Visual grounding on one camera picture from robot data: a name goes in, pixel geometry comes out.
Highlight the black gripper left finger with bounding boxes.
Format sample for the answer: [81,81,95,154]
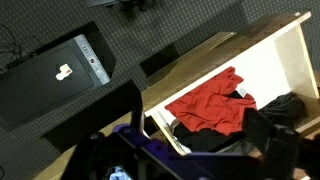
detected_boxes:
[61,79,214,180]

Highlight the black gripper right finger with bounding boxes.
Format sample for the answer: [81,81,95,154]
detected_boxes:
[242,108,320,180]

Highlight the light blue shirt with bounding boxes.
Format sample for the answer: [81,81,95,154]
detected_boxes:
[105,166,131,180]

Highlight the red shirt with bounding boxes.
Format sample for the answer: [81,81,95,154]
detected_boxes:
[165,66,257,136]

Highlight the black garment in drawer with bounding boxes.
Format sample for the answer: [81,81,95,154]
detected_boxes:
[173,91,244,152]

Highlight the dark grey garment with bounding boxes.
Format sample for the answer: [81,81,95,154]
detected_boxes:
[259,93,305,129]

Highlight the white sticker on computer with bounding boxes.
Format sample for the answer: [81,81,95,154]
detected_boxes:
[56,64,72,81]

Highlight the black computer tower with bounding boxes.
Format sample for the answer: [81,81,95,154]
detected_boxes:
[0,21,116,131]

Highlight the black cables on floor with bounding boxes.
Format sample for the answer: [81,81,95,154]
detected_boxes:
[0,23,44,75]

